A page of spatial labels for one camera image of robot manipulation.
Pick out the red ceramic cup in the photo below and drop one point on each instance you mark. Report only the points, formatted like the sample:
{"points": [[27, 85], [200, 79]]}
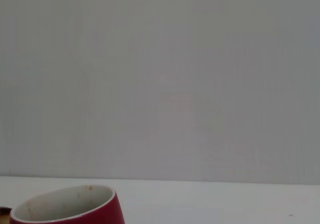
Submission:
{"points": [[110, 214]]}

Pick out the orange-stained wooden block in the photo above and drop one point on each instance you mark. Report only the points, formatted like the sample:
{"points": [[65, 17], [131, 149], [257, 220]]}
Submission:
{"points": [[5, 216]]}

